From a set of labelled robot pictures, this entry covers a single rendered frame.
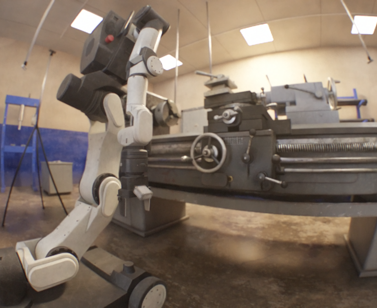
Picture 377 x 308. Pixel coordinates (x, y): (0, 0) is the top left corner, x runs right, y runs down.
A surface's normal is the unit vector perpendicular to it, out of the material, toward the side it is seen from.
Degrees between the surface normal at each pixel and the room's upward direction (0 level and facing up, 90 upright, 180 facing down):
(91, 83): 90
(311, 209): 90
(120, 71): 120
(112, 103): 90
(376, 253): 90
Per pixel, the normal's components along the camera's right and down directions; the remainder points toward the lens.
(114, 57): 0.78, 0.14
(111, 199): 0.88, -0.01
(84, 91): 0.77, 0.37
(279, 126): -0.58, -0.03
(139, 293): -0.24, -0.82
